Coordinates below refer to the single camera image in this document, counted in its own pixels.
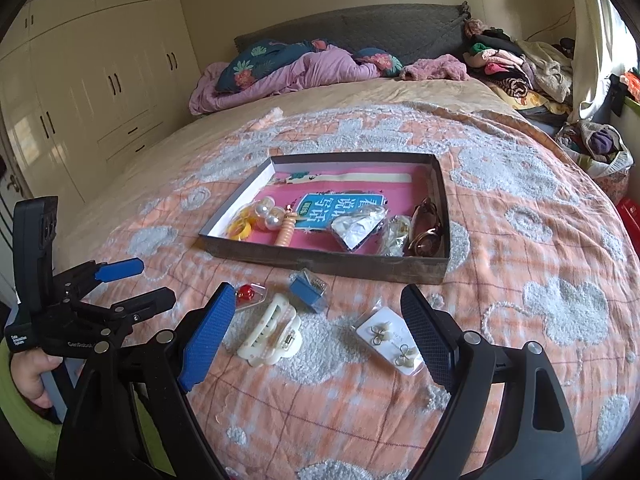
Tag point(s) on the purple duvet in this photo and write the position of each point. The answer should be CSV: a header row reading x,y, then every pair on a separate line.
x,y
310,72

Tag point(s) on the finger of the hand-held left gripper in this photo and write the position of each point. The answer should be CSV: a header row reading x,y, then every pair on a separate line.
x,y
120,269
145,305

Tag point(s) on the grey quilted headboard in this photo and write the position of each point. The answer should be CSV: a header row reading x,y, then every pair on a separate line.
x,y
375,27

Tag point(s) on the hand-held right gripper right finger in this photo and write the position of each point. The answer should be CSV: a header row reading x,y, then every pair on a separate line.
x,y
429,340

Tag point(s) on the bag of clothes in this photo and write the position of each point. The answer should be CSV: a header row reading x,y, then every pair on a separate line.
x,y
597,142

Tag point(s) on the crinkled silvery jewelry packet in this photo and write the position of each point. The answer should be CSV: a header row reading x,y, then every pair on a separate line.
x,y
355,227

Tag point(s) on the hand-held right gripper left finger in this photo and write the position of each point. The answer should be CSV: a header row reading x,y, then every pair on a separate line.
x,y
207,340

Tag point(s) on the white curtain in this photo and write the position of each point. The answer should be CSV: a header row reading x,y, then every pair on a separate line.
x,y
592,35

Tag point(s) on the red container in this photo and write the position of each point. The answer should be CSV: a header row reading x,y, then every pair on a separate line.
x,y
629,212

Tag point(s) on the grey cardboard box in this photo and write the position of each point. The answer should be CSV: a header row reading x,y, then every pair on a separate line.
x,y
320,265

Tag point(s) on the small blue box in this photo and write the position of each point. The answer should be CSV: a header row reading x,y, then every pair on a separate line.
x,y
305,292

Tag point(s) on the beige bed cover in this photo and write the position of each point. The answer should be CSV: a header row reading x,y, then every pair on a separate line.
x,y
350,92

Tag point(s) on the white hair claw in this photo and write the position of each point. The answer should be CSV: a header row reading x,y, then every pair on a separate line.
x,y
265,340

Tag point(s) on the pile of clothes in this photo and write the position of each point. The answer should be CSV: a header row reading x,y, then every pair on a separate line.
x,y
515,65

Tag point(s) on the red cherry earring packet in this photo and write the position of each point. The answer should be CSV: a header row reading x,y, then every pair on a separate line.
x,y
245,291

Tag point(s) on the pink book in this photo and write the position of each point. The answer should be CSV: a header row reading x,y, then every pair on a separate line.
x,y
345,205

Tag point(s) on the orange spiral hair clip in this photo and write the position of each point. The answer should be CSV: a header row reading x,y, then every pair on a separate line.
x,y
286,232

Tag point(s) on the pink fuzzy blanket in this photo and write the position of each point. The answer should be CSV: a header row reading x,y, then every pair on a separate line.
x,y
435,67

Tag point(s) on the white earring card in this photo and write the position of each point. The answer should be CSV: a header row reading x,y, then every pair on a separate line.
x,y
385,330

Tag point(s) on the clothes on windowsill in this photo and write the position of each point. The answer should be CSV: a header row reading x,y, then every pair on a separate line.
x,y
632,82

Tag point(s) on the person's left hand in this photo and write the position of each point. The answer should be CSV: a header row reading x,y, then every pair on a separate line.
x,y
27,375

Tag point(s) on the clear packet of gold jewelry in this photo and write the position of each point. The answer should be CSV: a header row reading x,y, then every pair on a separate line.
x,y
395,237

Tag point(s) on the cream wardrobe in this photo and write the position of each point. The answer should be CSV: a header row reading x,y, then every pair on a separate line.
x,y
100,85

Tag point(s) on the orange checkered quilt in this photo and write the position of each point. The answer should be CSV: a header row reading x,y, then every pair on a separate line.
x,y
500,260

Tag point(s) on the dark floral pillow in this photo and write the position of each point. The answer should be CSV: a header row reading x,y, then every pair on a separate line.
x,y
255,62
382,60

